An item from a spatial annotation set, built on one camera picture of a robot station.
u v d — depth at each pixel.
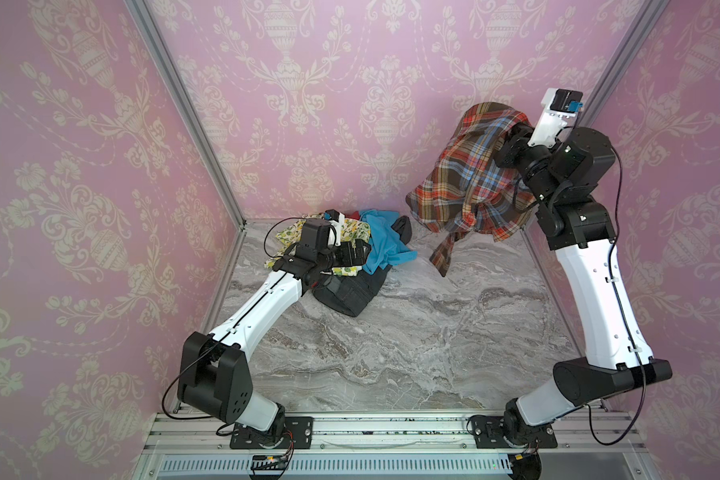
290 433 0.74
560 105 0.46
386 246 0.97
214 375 0.42
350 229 1.00
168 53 0.77
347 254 0.73
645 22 0.69
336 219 0.74
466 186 0.62
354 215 1.10
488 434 0.73
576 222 0.43
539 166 0.49
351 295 0.97
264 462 0.73
